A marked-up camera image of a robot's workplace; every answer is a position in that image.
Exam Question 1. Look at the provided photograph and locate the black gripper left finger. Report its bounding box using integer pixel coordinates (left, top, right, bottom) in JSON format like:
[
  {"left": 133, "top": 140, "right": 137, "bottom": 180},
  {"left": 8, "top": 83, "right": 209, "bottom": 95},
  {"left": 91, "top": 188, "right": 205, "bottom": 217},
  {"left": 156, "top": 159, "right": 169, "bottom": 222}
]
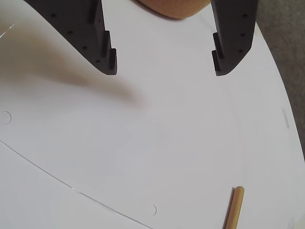
[{"left": 23, "top": 0, "right": 118, "bottom": 76}]

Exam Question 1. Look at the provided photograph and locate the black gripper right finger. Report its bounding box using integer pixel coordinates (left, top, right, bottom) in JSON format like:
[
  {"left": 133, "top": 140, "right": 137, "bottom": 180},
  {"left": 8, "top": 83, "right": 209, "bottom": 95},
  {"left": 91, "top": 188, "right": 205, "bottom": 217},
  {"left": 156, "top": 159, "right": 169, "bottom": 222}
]
[{"left": 211, "top": 0, "right": 258, "bottom": 77}]

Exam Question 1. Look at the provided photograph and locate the brown pen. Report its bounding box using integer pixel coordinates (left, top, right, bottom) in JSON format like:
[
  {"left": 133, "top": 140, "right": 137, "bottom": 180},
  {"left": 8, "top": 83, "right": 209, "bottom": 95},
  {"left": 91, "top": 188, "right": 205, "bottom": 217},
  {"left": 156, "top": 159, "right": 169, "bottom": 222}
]
[{"left": 223, "top": 186, "right": 245, "bottom": 229}]

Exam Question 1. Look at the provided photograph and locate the brown cork pen holder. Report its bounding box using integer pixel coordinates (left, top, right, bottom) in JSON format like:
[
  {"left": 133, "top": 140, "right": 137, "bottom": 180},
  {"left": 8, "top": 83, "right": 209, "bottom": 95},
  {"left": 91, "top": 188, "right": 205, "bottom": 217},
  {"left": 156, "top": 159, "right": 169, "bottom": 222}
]
[{"left": 133, "top": 0, "right": 212, "bottom": 20}]

